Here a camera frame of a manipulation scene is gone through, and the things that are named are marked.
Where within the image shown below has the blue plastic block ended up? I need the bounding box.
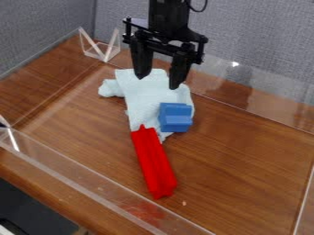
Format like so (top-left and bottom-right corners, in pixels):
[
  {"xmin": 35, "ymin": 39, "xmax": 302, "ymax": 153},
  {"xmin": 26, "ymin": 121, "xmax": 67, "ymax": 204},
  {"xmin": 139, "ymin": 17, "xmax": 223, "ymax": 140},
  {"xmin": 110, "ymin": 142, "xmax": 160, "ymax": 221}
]
[{"xmin": 158, "ymin": 103, "xmax": 193, "ymax": 132}]

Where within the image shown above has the clear acrylic corner bracket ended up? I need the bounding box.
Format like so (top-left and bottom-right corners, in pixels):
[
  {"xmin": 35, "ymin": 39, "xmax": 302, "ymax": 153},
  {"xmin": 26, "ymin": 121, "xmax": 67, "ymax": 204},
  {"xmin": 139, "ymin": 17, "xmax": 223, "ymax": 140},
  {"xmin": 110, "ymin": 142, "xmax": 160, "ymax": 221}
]
[{"xmin": 79, "ymin": 28, "xmax": 122, "ymax": 62}]

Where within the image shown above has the clear acrylic enclosure wall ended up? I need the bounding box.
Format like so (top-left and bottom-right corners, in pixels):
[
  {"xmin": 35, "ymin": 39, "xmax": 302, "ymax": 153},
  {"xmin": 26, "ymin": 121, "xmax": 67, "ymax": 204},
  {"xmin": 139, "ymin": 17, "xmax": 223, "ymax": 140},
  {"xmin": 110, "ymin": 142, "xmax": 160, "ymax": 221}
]
[{"xmin": 0, "ymin": 32, "xmax": 314, "ymax": 235}]

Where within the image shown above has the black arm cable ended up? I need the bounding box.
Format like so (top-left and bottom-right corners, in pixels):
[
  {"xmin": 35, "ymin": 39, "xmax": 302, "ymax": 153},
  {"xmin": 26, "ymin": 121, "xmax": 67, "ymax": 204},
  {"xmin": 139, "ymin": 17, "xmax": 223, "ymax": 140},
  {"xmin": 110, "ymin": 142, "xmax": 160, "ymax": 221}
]
[{"xmin": 186, "ymin": 0, "xmax": 209, "ymax": 14}]

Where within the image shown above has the red plastic bar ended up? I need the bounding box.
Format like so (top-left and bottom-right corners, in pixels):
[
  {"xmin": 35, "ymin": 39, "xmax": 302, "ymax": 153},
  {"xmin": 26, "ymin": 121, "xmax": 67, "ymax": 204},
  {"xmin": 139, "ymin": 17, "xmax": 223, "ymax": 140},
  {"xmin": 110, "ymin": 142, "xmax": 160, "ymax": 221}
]
[{"xmin": 131, "ymin": 125, "xmax": 178, "ymax": 199}]

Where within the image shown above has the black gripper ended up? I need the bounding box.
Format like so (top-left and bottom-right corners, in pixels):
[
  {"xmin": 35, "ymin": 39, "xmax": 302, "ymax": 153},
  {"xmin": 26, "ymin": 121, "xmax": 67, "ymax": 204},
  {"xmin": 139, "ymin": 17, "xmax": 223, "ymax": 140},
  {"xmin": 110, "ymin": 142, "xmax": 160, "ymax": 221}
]
[{"xmin": 123, "ymin": 0, "xmax": 209, "ymax": 90}]

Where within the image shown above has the light blue cloth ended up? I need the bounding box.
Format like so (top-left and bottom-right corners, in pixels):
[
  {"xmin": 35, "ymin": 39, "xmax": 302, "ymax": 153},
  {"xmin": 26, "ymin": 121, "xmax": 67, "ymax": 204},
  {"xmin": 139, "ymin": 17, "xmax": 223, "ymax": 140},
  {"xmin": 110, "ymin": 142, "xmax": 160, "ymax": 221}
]
[{"xmin": 98, "ymin": 69, "xmax": 195, "ymax": 142}]

